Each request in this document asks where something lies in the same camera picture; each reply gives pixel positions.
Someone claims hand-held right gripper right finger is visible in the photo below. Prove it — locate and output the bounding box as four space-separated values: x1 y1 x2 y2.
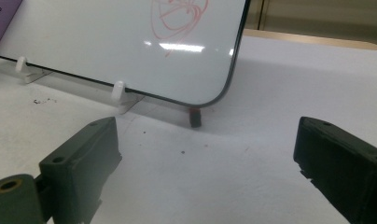
293 116 377 224

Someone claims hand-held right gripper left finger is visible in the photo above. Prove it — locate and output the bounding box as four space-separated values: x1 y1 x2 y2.
38 116 123 224

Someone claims white whiteboard with black rim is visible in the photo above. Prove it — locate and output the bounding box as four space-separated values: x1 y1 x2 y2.
0 0 252 108

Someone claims purple whiteboard eraser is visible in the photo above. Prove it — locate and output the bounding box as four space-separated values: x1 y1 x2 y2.
0 0 23 55

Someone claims white whiteboard stand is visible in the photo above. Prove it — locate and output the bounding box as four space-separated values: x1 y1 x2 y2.
14 55 146 116

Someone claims white table cover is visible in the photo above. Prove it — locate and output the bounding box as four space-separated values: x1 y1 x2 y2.
0 35 377 224

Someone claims black and red marker pen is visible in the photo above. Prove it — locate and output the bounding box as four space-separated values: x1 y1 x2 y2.
188 106 203 129

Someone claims wooden table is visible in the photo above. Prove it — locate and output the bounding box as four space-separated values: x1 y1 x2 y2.
242 28 377 52

